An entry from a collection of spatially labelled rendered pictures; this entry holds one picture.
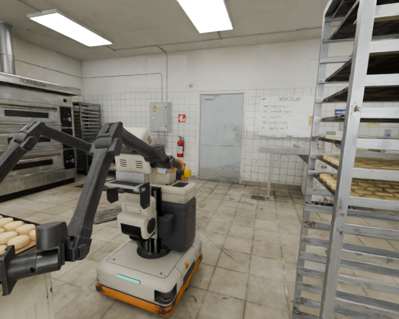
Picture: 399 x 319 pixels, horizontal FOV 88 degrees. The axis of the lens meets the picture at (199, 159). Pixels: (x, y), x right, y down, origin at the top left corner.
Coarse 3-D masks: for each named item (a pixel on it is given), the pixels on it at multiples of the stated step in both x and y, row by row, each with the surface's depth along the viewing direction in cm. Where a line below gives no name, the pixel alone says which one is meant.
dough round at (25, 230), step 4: (28, 224) 71; (32, 224) 71; (16, 228) 68; (20, 228) 68; (24, 228) 68; (28, 228) 68; (32, 228) 69; (16, 232) 67; (20, 232) 67; (24, 232) 67; (28, 232) 68
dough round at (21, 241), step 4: (20, 236) 64; (24, 236) 64; (28, 236) 64; (12, 240) 61; (16, 240) 61; (20, 240) 61; (24, 240) 62; (28, 240) 63; (8, 244) 60; (12, 244) 60; (16, 244) 60; (20, 244) 61; (24, 244) 61; (16, 248) 60
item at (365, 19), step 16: (368, 0) 54; (368, 16) 55; (368, 32) 55; (368, 48) 55; (352, 64) 59; (352, 80) 58; (352, 96) 58; (352, 112) 59; (352, 128) 59; (352, 144) 60; (352, 160) 60; (336, 192) 64; (336, 208) 63; (336, 224) 64; (336, 240) 64; (336, 256) 65; (336, 272) 66
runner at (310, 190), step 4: (308, 188) 106; (312, 188) 106; (316, 188) 105; (308, 192) 106; (312, 192) 106; (316, 192) 105; (320, 192) 105; (324, 192) 104; (328, 192) 104; (332, 196) 101
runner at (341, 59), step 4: (332, 56) 95; (336, 56) 95; (340, 56) 94; (344, 56) 94; (348, 56) 93; (320, 60) 97; (324, 60) 96; (328, 60) 96; (332, 60) 95; (336, 60) 95; (340, 60) 95; (344, 60) 92
